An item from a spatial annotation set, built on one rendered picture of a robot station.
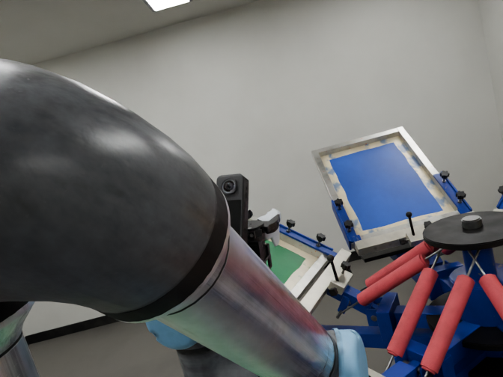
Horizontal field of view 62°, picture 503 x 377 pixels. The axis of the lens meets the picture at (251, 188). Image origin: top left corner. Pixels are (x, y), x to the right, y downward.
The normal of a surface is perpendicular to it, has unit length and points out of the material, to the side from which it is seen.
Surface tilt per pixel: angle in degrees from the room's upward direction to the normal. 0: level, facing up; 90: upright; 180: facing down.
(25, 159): 82
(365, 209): 32
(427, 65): 90
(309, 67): 90
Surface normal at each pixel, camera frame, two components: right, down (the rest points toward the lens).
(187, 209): 0.82, -0.07
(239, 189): -0.35, -0.26
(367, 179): -0.22, -0.72
